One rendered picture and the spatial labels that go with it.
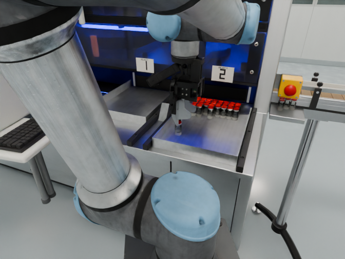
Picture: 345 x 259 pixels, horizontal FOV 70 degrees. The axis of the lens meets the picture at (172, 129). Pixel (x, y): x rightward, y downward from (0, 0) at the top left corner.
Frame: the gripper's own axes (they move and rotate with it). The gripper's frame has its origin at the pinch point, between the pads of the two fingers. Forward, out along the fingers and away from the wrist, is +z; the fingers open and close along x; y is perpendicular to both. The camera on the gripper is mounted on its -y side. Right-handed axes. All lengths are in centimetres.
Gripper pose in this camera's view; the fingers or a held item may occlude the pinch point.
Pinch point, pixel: (176, 119)
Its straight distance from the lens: 76.9
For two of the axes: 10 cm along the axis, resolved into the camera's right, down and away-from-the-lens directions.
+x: 3.7, -4.6, 8.0
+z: 0.0, 8.7, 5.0
